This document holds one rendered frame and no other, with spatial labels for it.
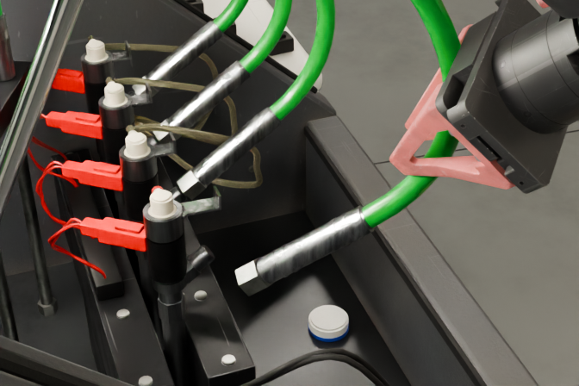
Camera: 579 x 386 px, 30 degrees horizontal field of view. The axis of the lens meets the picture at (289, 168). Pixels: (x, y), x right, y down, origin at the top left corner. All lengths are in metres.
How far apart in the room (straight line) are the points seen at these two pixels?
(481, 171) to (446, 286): 0.36
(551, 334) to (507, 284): 0.17
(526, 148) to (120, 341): 0.40
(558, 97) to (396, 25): 2.90
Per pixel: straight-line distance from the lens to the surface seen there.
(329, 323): 1.06
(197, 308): 0.88
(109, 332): 0.86
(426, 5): 0.58
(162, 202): 0.76
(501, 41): 0.58
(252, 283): 0.69
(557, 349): 2.30
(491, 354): 0.89
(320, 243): 0.67
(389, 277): 1.01
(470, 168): 0.61
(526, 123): 0.57
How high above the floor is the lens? 1.56
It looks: 35 degrees down
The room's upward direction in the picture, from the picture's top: 1 degrees counter-clockwise
